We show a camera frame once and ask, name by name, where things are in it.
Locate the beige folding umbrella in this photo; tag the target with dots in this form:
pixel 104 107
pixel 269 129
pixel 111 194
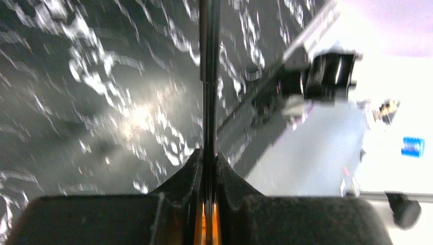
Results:
pixel 209 20

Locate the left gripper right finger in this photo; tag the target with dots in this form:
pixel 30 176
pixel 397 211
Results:
pixel 250 217

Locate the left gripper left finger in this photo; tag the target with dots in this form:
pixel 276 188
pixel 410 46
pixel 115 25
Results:
pixel 170 214

